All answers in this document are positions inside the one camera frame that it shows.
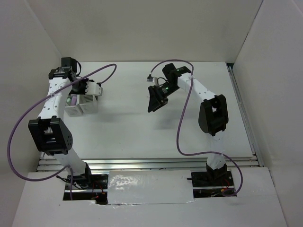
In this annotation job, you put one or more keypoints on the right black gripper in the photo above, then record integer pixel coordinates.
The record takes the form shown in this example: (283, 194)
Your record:
(157, 100)

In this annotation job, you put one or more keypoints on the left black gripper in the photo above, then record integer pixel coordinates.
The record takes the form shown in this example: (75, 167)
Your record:
(83, 92)

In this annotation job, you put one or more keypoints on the purple highlighter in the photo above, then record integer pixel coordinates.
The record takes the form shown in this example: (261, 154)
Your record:
(73, 100)

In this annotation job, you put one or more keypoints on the green highlighter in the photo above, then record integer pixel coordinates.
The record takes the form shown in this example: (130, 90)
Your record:
(68, 101)

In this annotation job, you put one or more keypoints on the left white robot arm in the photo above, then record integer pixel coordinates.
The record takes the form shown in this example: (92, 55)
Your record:
(49, 132)

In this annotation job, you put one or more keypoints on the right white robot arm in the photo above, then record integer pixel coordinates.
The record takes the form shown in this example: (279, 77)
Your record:
(213, 113)

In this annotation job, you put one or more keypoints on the white slatted organizer container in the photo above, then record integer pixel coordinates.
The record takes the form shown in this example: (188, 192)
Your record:
(86, 104)

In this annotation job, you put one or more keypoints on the shiny white cover sheet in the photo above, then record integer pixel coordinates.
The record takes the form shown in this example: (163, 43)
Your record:
(149, 187)

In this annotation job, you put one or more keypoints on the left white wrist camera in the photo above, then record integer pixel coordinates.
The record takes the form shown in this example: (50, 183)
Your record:
(93, 88)

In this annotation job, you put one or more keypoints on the aluminium rail frame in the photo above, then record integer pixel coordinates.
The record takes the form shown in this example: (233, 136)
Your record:
(124, 135)

